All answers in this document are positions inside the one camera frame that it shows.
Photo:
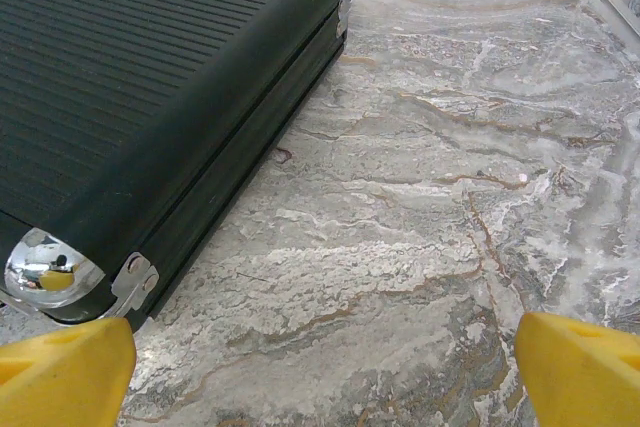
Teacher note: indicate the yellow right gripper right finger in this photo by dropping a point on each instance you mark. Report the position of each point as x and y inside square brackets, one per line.
[580, 377]

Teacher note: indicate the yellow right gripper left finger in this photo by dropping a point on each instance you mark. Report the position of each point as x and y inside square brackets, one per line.
[65, 377]

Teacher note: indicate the black ribbed hard case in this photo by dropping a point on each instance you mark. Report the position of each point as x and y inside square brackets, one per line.
[125, 72]

